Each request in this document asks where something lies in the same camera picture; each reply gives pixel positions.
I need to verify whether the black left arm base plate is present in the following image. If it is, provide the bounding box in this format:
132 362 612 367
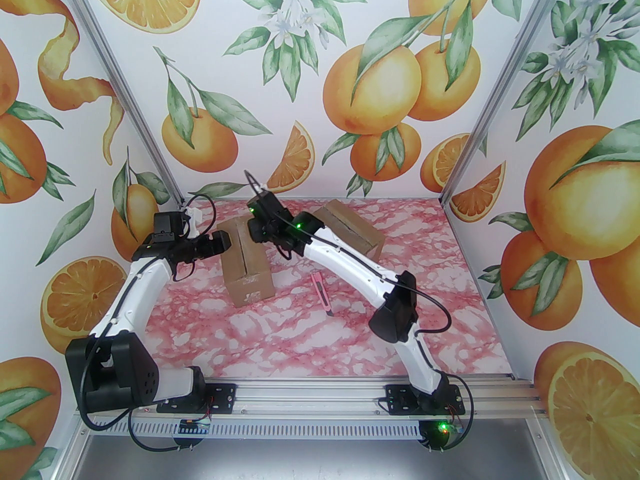
156 383 237 414

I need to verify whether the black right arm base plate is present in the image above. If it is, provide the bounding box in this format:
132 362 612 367
385 384 466 416

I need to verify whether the cardboard box with white label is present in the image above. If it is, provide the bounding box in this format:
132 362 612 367
216 216 275 309

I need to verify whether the aluminium corner post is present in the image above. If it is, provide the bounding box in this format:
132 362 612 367
62 0 187 211
439 0 575 206

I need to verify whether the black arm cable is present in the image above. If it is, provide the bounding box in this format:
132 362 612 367
80 195 218 453
243 169 473 453

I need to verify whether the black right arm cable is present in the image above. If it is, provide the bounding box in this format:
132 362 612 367
243 169 473 453

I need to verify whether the black puck with status light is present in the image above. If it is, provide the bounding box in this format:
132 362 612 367
419 418 463 453

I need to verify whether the grey metal panel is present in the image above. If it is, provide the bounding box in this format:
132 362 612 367
75 433 556 480

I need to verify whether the pink utility knife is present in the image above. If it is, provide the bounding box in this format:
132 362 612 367
311 271 335 318

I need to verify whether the plain taped cardboard box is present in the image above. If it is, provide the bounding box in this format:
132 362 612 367
312 199 385 264

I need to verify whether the perforated metal cable tray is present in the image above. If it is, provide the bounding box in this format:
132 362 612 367
92 419 426 440

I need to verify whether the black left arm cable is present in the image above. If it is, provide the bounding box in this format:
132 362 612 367
80 195 218 453

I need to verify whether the aluminium rail frame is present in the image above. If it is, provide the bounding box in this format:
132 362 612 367
75 348 551 421

